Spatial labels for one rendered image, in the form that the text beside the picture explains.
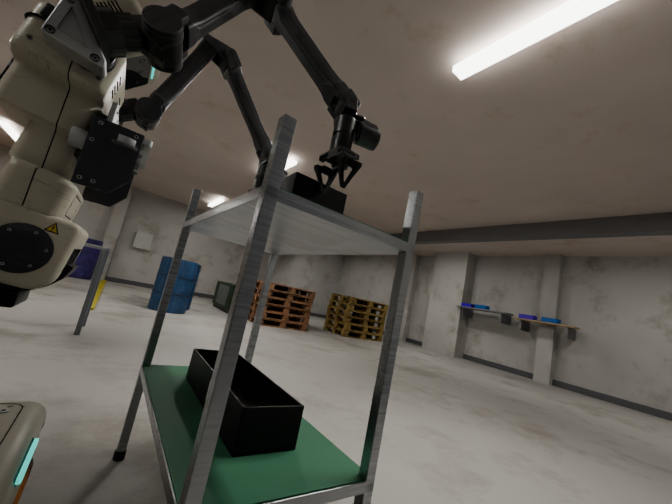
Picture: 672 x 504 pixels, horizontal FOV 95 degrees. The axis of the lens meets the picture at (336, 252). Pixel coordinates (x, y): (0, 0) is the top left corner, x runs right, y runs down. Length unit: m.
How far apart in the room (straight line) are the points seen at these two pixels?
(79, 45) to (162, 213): 10.03
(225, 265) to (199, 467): 10.51
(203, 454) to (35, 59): 0.85
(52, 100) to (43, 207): 0.25
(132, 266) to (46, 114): 9.79
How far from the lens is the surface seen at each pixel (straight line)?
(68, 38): 0.86
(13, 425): 1.21
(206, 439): 0.66
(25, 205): 0.91
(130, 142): 0.91
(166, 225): 10.79
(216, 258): 11.01
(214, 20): 1.00
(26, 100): 0.99
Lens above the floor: 0.75
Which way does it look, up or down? 9 degrees up
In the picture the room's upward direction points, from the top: 12 degrees clockwise
